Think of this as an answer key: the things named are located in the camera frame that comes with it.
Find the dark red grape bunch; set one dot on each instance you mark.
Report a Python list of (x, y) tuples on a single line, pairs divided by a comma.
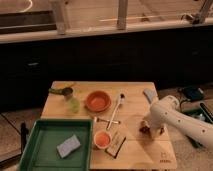
[(145, 128)]

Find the green measuring scoop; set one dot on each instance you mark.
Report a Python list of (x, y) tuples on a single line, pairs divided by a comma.
[(66, 92)]

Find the wooden folding table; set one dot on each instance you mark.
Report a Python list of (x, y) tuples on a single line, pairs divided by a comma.
[(139, 151)]

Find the small orange cup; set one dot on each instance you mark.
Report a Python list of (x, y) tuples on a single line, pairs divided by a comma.
[(102, 139)]

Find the blue sponge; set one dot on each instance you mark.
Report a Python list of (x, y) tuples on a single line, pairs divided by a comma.
[(68, 146)]

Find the grey blue cloth piece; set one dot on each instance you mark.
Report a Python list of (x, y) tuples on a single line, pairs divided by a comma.
[(150, 95)]

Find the red bowl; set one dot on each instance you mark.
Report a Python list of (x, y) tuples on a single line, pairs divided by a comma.
[(98, 101)]

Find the green bin with items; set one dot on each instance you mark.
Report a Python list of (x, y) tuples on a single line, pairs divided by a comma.
[(199, 114)]

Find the light green plastic object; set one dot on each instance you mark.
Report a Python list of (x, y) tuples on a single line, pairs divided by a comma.
[(74, 104)]

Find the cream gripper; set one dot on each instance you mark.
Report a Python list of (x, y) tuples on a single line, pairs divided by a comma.
[(156, 126)]

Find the metal fork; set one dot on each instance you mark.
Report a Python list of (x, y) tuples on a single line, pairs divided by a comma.
[(97, 119)]

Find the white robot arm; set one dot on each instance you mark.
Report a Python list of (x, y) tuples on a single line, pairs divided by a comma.
[(166, 111)]

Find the wooden block with dark base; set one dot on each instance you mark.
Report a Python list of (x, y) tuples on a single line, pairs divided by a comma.
[(117, 141)]

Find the green plastic tray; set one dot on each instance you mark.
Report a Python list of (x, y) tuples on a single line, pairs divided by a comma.
[(40, 153)]

